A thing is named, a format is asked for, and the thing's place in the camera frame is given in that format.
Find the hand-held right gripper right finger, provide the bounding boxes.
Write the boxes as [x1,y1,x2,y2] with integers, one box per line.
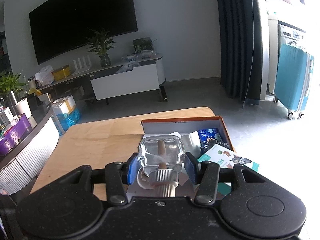
[184,152,272,205]

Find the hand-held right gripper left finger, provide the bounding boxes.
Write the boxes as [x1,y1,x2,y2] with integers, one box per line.
[60,152,139,205]

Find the glass bottle with white cap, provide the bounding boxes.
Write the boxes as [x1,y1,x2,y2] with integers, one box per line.
[136,134,187,197]

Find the teal adhesive bandage box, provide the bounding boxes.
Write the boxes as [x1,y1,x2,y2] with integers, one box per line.
[197,144,260,198]

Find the blue plastic floss box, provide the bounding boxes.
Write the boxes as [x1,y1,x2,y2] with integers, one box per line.
[197,127,223,143]

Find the orange cardboard box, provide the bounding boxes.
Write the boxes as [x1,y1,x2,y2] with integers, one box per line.
[126,116,237,198]

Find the blue wrapped bottle pack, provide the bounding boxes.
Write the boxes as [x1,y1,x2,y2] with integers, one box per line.
[57,107,82,133]

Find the white low cabinet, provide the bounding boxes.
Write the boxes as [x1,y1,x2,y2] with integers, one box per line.
[90,64,160,102]

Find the white and yellow carton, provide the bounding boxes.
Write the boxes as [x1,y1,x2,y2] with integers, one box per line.
[51,95,76,117]

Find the grey plastic bag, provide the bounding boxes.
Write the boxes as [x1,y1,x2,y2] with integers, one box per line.
[115,60,140,73]

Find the long low media cabinet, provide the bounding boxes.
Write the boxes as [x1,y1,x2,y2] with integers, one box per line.
[37,52,167,103]

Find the curved white ribbed counter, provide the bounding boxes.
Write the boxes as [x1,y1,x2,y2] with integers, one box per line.
[0,102,60,195]

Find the potted plant in dark vase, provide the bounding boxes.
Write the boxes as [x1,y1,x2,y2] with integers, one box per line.
[86,28,117,68]

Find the white router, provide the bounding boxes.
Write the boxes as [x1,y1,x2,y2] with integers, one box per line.
[72,56,92,75]

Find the clear plastic boxes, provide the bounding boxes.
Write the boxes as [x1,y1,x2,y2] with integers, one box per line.
[121,50,158,62]

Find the yellow box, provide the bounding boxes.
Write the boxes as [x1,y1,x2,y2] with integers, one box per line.
[52,65,72,81]

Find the purple box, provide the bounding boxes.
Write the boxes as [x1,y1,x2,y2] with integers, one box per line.
[0,114,34,155]

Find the green picture box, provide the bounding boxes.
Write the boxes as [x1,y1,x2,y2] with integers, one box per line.
[132,37,153,52]

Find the white paper cup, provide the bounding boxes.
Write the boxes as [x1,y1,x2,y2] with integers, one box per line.
[14,98,32,119]

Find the white plastic bag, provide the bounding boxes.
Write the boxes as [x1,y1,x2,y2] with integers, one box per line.
[34,65,55,85]

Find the blue suitcase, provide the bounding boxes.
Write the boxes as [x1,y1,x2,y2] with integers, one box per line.
[274,43,315,120]

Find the dark curtain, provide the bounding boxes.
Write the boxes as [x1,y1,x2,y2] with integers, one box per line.
[214,0,263,105]

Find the white printed box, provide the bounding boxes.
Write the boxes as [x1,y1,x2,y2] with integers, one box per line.
[0,106,14,128]

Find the steel bottle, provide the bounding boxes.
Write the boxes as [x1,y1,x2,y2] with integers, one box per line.
[7,91,19,117]

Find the leafy green plant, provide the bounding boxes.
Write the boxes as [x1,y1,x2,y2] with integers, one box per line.
[0,71,27,98]

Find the white washing machine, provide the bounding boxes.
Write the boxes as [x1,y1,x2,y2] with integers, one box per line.
[277,21,307,49]

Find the black wall television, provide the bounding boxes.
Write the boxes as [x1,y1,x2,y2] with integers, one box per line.
[29,0,139,65]

